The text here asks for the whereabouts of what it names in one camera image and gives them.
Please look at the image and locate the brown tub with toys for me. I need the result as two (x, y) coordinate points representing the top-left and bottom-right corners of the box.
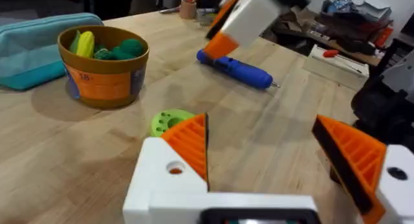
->
(57, 25), (150, 109)

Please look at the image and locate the white orange left gripper right finger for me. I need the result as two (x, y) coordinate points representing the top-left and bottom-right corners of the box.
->
(311, 115), (414, 224)

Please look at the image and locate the white flat box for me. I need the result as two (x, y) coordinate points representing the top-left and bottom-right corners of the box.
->
(301, 44), (370, 91)

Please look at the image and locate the small clear container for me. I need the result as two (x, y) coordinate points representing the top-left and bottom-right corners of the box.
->
(196, 8), (221, 27)

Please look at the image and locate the red-handled screwdriver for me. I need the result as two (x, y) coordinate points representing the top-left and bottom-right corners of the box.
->
(322, 49), (364, 74)

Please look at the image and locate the heap of boxes and bags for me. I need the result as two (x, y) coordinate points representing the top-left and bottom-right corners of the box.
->
(271, 0), (395, 58)

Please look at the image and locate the brown cup with pens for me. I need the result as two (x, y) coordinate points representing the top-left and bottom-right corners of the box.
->
(179, 0), (205, 20)

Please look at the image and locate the green disc with holes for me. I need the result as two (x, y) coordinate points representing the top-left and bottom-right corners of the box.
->
(149, 108), (196, 138)

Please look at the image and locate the white orange left gripper left finger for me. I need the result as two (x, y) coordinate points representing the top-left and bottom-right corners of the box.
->
(122, 113), (210, 224)

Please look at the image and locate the teal zip bag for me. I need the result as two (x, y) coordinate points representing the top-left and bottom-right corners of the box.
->
(0, 12), (104, 91)

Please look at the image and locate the blue electric screwdriver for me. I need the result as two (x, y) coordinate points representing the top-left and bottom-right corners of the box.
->
(196, 49), (281, 91)

